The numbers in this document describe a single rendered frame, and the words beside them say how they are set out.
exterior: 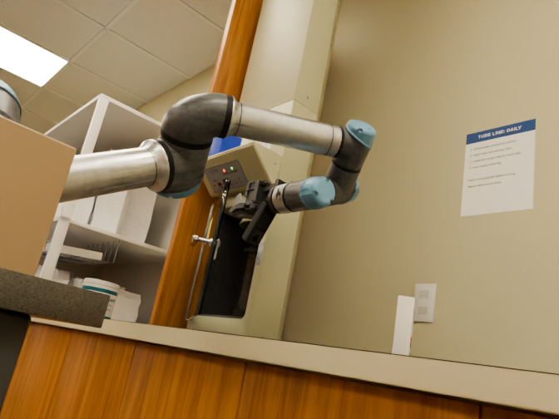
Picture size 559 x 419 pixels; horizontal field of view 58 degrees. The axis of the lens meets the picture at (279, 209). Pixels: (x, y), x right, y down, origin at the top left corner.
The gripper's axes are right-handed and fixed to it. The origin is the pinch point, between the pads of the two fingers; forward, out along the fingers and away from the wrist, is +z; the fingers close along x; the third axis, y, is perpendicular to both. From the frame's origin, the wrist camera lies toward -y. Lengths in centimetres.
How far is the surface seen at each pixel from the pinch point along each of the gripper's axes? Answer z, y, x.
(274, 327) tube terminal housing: -2.5, -27.4, -20.3
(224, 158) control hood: 13.4, 20.9, -1.0
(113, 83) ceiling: 229, 136, -25
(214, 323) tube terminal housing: 14.3, -29.1, -11.3
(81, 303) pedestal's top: -55, -36, 54
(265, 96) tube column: 13, 49, -11
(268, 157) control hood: -2.4, 20.1, -6.2
